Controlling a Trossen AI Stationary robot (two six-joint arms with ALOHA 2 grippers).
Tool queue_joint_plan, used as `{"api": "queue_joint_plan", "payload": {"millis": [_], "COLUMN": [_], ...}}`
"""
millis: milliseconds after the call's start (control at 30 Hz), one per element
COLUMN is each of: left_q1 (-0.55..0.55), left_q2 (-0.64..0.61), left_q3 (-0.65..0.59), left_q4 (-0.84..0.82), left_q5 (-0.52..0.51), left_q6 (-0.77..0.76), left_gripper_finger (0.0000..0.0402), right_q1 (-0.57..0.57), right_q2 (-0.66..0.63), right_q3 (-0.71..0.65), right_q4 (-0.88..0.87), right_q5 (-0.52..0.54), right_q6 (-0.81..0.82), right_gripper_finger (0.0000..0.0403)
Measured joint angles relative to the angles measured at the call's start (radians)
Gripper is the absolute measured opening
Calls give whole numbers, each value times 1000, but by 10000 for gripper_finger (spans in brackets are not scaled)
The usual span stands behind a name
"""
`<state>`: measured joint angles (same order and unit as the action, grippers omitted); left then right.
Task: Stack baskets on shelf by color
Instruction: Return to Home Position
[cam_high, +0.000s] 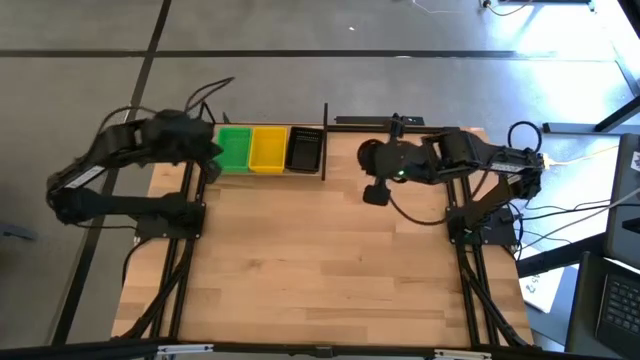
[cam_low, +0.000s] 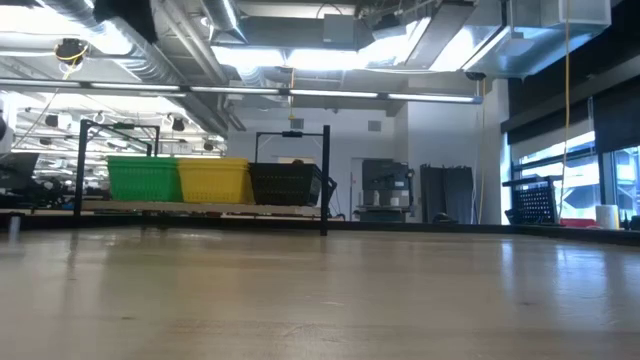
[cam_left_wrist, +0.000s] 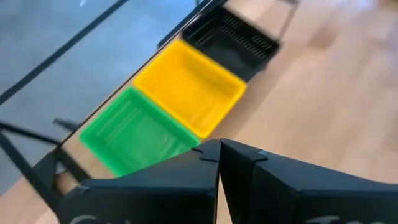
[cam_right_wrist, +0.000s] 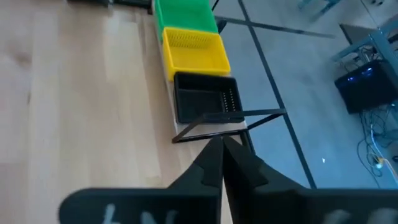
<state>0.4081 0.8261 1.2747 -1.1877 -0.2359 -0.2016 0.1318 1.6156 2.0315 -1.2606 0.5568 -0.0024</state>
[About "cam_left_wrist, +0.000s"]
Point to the green plastic basket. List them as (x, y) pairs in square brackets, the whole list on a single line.
[(133, 133)]

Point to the black plastic basket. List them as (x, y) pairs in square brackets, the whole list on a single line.
[(230, 43)]

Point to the black metal divider frame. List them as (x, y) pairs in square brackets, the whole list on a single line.
[(43, 177)]

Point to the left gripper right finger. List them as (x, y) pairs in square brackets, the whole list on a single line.
[(295, 196)]

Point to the yellow plastic basket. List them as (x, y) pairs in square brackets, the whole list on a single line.
[(189, 87)]

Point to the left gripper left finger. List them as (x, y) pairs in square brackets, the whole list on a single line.
[(155, 193)]

